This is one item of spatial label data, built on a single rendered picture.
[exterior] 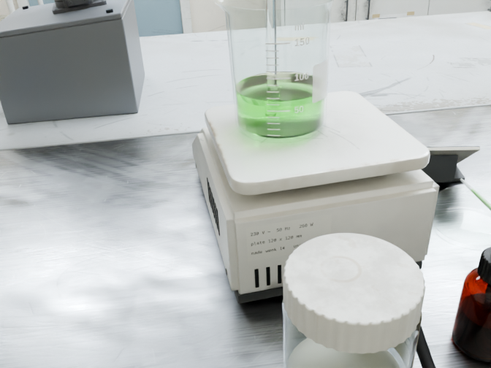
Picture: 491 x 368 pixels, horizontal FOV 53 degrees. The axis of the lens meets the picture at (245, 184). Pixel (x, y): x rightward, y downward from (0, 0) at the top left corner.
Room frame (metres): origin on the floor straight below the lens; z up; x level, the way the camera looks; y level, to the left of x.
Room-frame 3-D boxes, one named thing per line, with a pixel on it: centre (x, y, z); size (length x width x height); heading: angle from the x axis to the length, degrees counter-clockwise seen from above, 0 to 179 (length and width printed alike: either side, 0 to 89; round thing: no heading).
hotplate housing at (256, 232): (0.32, -0.04, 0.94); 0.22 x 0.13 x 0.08; 11
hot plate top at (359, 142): (0.29, -0.04, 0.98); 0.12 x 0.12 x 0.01; 11
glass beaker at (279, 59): (0.30, -0.02, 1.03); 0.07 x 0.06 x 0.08; 93
